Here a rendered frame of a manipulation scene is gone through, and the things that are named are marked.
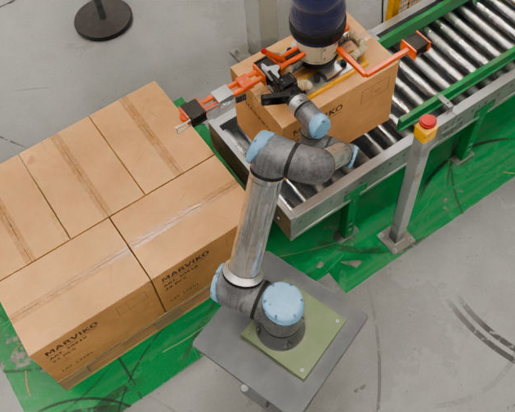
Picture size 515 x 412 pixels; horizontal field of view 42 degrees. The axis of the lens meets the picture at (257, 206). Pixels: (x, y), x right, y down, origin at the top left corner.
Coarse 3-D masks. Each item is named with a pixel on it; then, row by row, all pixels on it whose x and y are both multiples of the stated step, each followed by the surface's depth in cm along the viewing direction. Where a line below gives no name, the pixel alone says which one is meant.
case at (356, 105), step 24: (384, 48) 286; (240, 72) 284; (312, 72) 282; (384, 72) 281; (336, 96) 274; (360, 96) 285; (384, 96) 297; (240, 120) 312; (264, 120) 282; (288, 120) 270; (336, 120) 288; (360, 120) 301; (384, 120) 314
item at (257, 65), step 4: (264, 56) 267; (268, 56) 267; (256, 60) 266; (260, 60) 267; (264, 60) 267; (268, 60) 267; (272, 60) 266; (256, 64) 266; (260, 64) 266; (264, 64) 266; (268, 64) 266; (272, 64) 266; (276, 64) 264; (256, 68) 264; (260, 68) 265; (280, 68) 264; (260, 72) 263; (264, 72) 264; (280, 72) 266; (256, 76) 269; (264, 76) 262; (280, 76) 267; (264, 80) 264; (268, 80) 265; (264, 84) 266; (268, 84) 266
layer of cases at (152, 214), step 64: (128, 128) 339; (192, 128) 337; (0, 192) 324; (64, 192) 322; (128, 192) 320; (192, 192) 318; (0, 256) 306; (64, 256) 304; (128, 256) 303; (192, 256) 303; (64, 320) 288; (128, 320) 312
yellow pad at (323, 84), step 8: (360, 56) 282; (344, 64) 277; (360, 64) 280; (368, 64) 281; (344, 72) 278; (352, 72) 278; (312, 80) 276; (320, 80) 276; (328, 80) 276; (336, 80) 276; (312, 88) 274; (320, 88) 275; (328, 88) 276; (312, 96) 273
